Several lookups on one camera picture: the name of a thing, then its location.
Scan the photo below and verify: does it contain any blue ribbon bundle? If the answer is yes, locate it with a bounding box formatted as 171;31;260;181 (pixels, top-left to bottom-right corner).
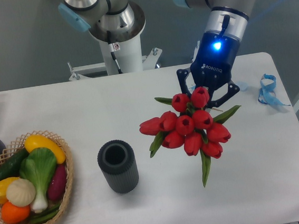
258;74;291;107

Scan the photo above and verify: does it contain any purple sweet potato toy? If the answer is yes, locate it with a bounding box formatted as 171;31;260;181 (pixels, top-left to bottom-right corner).
47;164;67;201

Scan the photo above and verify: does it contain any green bok choy toy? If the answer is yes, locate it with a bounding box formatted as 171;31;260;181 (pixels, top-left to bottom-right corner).
19;147;57;213

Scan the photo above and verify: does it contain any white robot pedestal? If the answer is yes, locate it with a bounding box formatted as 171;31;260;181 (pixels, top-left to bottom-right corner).
68;35;163;81

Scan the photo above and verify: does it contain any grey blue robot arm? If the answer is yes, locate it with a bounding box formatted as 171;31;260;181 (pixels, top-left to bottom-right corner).
58;0;255;108

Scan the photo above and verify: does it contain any woven wicker basket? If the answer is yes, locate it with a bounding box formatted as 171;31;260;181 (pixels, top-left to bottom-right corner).
0;130;74;224

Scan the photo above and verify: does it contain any small pale blue cap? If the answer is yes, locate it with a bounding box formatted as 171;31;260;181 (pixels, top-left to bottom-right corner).
235;81;248;91

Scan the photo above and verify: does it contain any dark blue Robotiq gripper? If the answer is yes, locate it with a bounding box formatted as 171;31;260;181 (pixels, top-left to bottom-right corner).
176;32;240;109

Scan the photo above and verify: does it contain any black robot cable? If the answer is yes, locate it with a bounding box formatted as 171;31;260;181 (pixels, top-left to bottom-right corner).
106;29;123;75

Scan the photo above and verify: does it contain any yellow squash toy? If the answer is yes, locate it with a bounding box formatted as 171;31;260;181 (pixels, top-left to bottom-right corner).
24;134;66;164

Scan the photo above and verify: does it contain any dark grey ribbed vase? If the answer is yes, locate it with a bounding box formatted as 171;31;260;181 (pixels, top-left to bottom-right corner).
97;140;139;194

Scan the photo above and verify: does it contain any orange fruit toy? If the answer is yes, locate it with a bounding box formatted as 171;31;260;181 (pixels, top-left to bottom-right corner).
1;202;30;224

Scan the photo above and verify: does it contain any yellow bell pepper toy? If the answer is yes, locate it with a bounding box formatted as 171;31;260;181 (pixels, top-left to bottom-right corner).
0;177;19;204

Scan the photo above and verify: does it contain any dark green cucumber toy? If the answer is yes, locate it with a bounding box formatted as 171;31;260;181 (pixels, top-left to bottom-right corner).
0;148;29;181

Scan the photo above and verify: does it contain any green bean pods toy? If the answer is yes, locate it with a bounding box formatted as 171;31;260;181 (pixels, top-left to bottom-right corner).
28;203;61;224

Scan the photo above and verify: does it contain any cream steamed bun toy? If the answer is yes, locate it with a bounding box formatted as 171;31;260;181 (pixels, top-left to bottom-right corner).
6;178;36;207

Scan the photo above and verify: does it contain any red tulip bouquet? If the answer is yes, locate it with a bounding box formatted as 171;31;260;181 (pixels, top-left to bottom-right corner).
139;87;240;187

